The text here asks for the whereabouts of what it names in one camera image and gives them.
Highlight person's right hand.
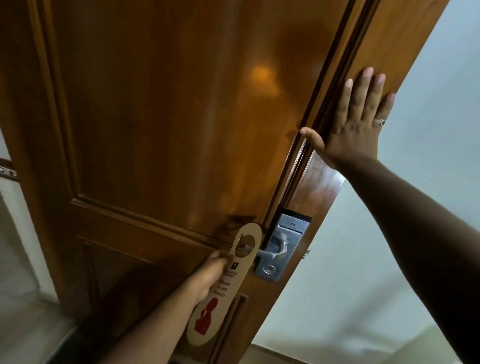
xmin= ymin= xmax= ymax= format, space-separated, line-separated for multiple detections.
xmin=299 ymin=66 xmax=397 ymax=173

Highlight person's left hand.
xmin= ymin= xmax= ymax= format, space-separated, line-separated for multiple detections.
xmin=186 ymin=249 xmax=236 ymax=307

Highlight white do-not-disturb door hanger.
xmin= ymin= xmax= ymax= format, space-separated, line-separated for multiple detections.
xmin=186 ymin=222 xmax=263 ymax=347

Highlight silver black electronic door lock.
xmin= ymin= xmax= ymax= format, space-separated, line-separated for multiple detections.
xmin=254 ymin=208 xmax=313 ymax=283

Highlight brown wooden door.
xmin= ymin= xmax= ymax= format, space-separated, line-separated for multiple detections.
xmin=0 ymin=0 xmax=451 ymax=364

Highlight person's right forearm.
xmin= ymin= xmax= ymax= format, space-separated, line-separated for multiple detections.
xmin=337 ymin=156 xmax=480 ymax=364

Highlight person's left forearm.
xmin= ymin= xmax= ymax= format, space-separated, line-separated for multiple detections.
xmin=99 ymin=284 xmax=200 ymax=364

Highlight silver door lever handle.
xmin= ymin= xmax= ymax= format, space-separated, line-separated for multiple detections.
xmin=239 ymin=231 xmax=289 ymax=260

